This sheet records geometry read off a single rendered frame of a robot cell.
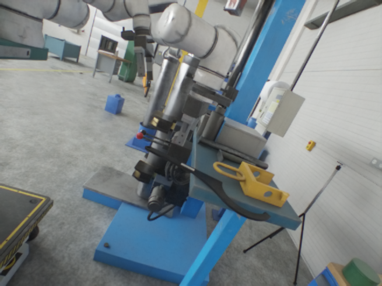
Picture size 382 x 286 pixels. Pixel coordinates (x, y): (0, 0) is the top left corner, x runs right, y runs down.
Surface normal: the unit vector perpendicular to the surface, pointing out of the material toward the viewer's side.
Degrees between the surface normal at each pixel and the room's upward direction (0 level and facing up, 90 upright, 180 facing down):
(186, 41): 130
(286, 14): 90
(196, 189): 90
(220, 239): 90
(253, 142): 90
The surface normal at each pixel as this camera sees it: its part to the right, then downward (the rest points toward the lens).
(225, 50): 0.47, 0.49
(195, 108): -0.22, 0.25
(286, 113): 0.00, 0.35
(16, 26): 0.67, 0.14
